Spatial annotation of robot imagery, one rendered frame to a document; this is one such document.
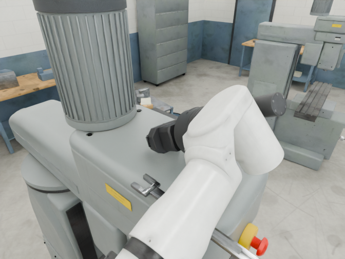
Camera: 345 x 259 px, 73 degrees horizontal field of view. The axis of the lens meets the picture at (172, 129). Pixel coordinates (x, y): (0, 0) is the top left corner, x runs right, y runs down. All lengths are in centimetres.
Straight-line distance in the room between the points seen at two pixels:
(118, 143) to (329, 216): 295
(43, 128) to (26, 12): 393
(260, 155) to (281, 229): 261
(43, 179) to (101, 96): 57
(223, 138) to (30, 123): 89
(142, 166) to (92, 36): 29
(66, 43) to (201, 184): 43
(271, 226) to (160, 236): 271
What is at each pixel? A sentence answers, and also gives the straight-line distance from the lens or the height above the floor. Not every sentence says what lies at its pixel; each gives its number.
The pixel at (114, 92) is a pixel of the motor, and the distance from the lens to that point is 60.
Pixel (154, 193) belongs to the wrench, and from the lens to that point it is 44.
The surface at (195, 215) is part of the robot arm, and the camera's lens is 24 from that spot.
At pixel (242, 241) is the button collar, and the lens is 54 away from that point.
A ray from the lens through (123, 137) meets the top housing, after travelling 60.
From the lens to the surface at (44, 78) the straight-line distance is 432.
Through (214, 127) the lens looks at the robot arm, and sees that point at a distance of 27.
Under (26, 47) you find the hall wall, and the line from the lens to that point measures 484.
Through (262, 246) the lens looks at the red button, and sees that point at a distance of 55.
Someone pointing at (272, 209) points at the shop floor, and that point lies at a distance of 308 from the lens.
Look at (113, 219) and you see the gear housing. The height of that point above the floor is 167.
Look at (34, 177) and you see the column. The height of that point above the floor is 156.
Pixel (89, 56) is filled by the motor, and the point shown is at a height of 208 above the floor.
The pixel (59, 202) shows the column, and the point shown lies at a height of 152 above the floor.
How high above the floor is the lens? 222
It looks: 32 degrees down
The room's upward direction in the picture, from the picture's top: straight up
